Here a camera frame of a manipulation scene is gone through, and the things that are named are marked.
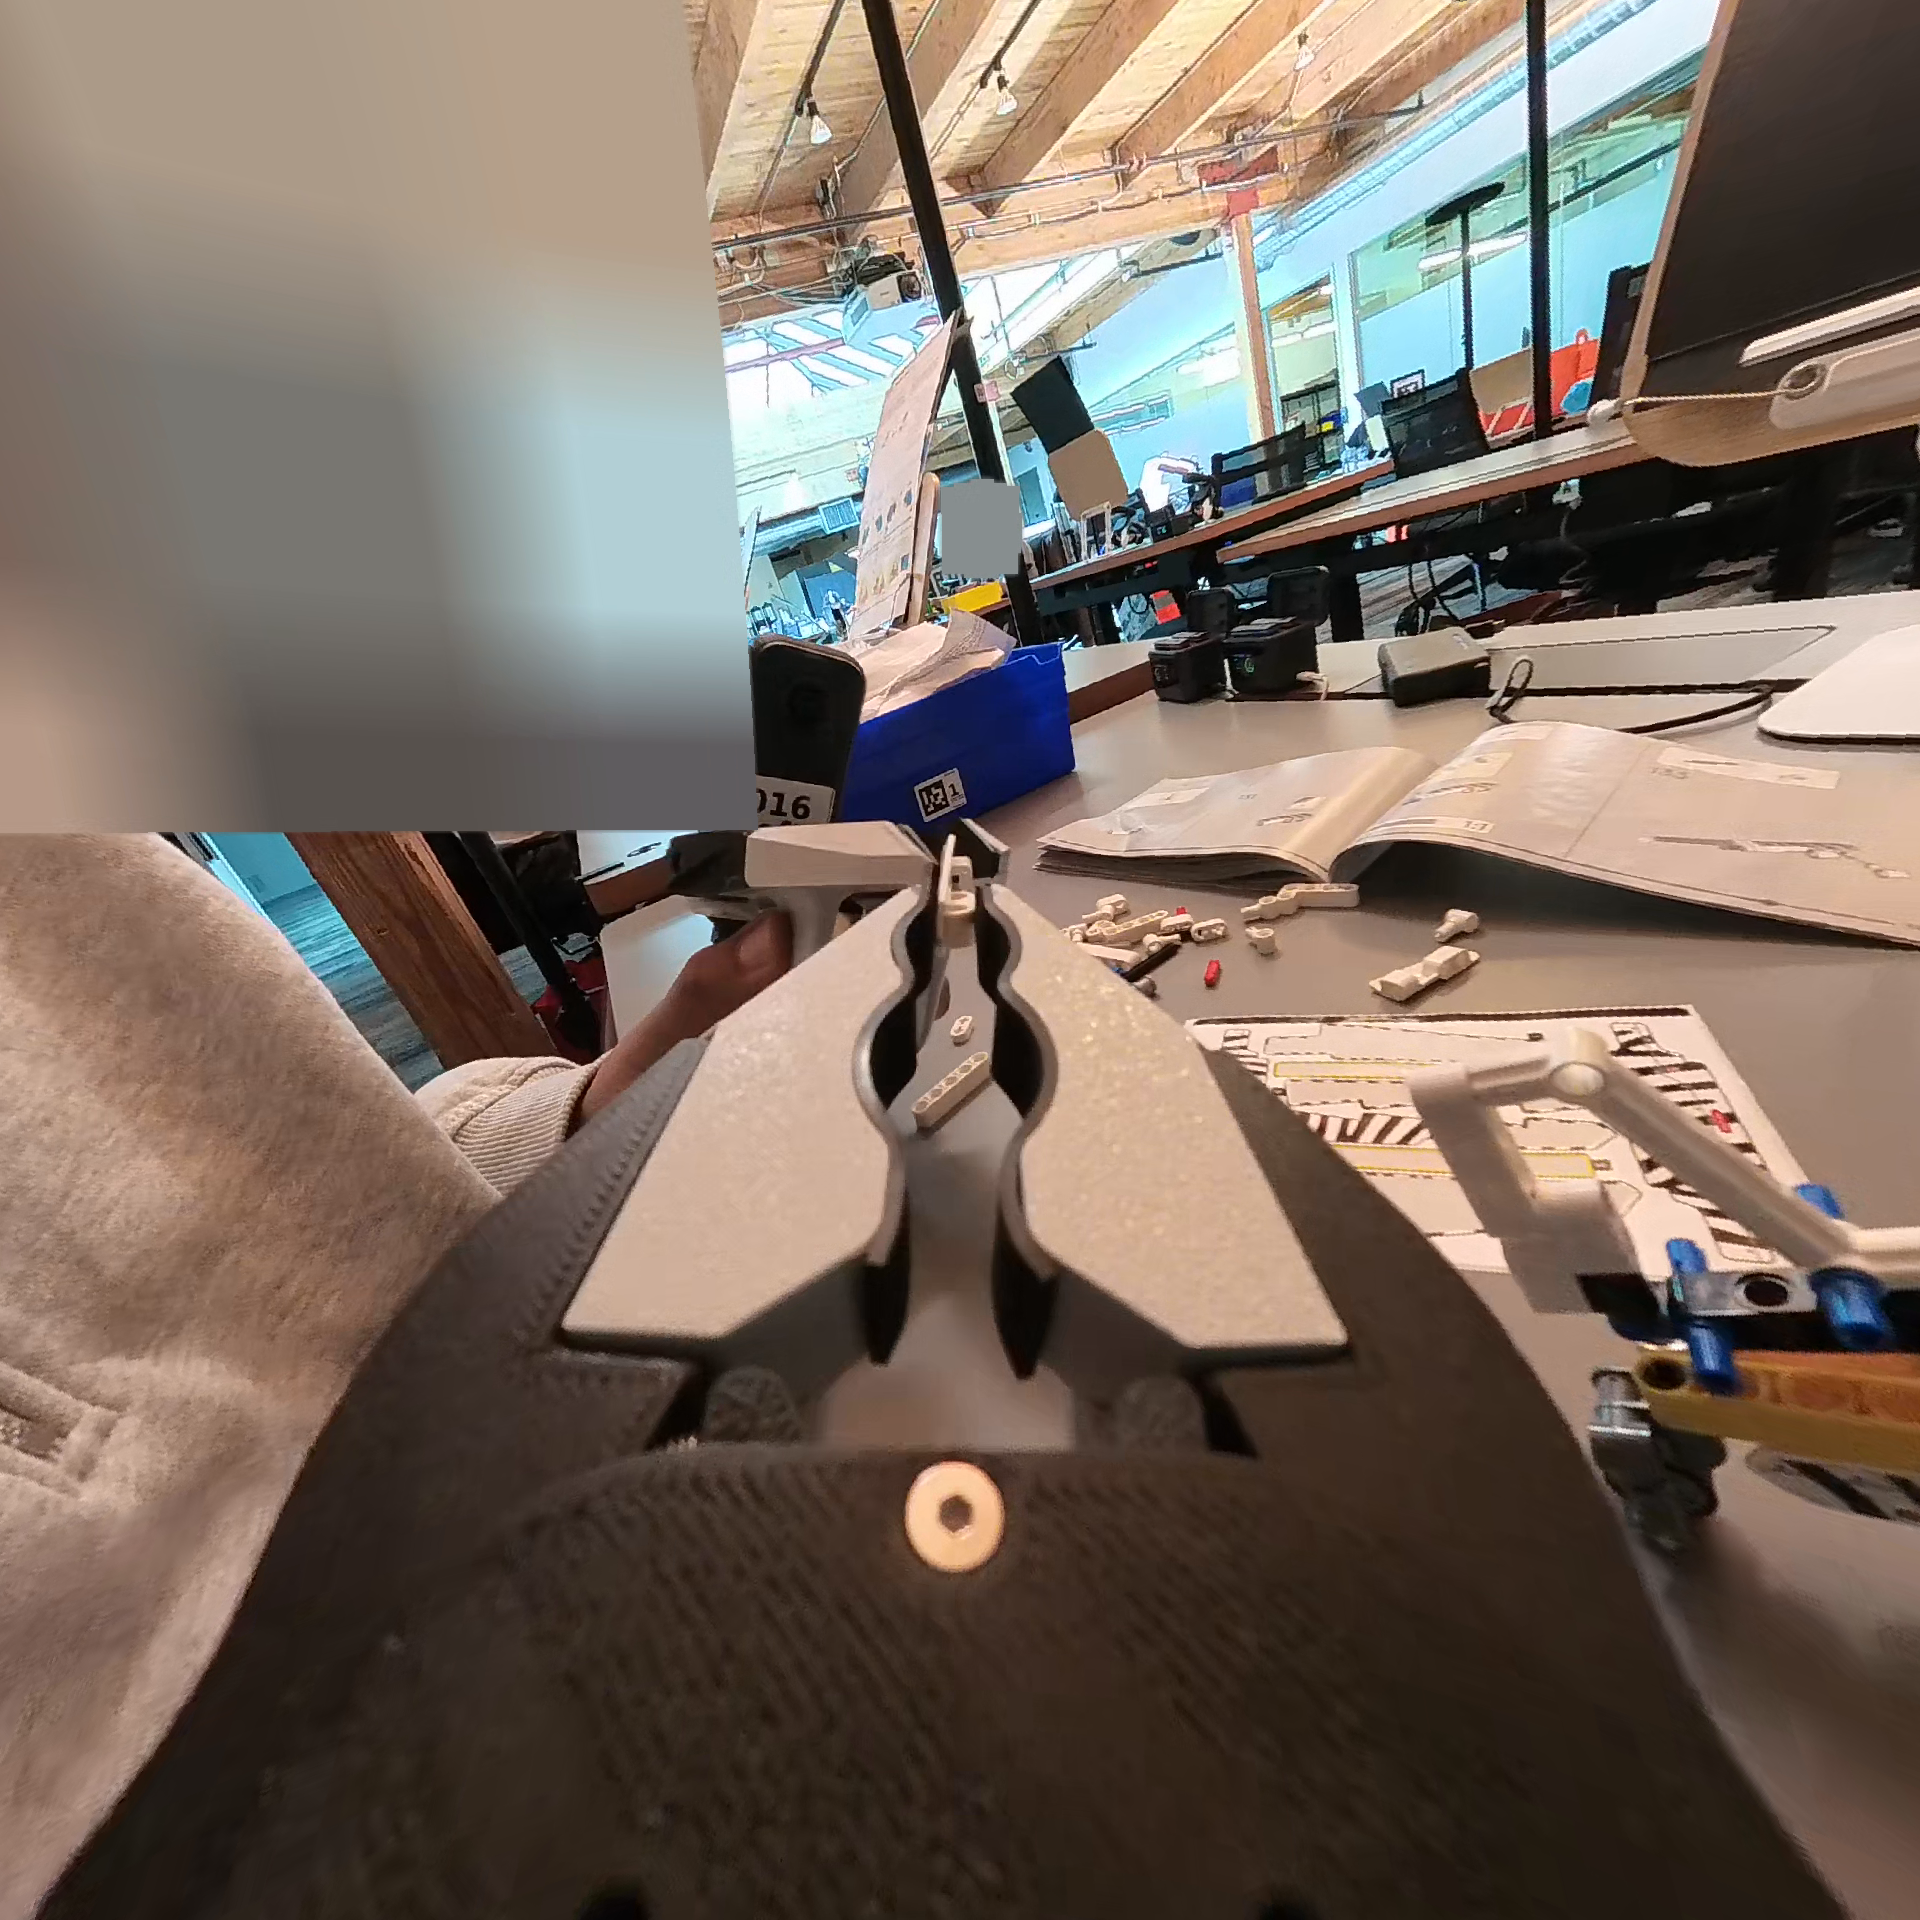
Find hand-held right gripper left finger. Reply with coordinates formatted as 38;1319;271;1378
557;884;927;1368

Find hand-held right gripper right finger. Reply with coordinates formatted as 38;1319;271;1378
975;884;1349;1382

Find tapered white lego panel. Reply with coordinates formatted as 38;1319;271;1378
920;832;975;1024

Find zebra striped sticker sheet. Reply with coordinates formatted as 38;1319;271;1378
1183;1008;1817;1277

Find person's left forearm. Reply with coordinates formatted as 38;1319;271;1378
420;1020;705;1186

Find lego airplane model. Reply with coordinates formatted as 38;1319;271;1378
1407;1036;1920;1562

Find lego instruction booklet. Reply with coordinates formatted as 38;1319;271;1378
1037;719;1920;947

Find person's left hand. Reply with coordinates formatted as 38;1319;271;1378
656;911;800;1063

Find blue plastic bin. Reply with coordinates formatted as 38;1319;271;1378
838;642;1077;834

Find cardboard display board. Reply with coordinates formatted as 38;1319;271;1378
849;307;968;639

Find black floor lamp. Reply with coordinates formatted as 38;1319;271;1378
1424;182;1505;376
861;0;1045;646

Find black power adapter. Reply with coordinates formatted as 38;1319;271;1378
1376;627;1489;707

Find long office desks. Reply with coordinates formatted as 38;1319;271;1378
1030;421;1652;618

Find person's grey hoodie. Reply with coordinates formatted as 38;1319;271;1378
0;832;504;1920

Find computer monitor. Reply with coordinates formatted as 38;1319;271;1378
1628;0;1920;466

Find wooden post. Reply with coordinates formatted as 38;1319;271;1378
285;832;557;1068

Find black cable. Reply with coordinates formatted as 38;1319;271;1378
1485;652;1817;735

